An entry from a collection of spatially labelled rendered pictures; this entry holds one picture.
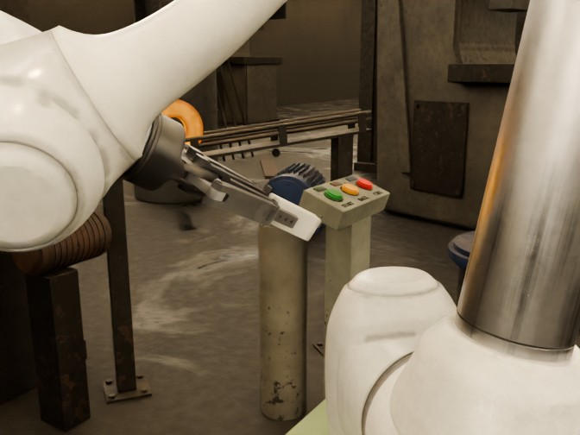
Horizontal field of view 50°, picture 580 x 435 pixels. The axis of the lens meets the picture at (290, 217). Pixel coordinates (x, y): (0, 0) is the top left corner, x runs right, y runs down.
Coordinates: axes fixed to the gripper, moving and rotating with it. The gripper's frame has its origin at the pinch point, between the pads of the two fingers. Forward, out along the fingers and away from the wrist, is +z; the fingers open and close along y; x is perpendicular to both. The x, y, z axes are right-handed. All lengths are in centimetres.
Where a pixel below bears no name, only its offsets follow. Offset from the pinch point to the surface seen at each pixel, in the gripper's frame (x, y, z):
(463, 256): -1, 48, 83
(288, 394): 51, 52, 62
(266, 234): 19, 63, 39
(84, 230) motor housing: 41, 82, 6
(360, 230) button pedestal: 6, 52, 53
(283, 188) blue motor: 28, 207, 124
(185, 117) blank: 7, 95, 19
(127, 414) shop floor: 80, 70, 35
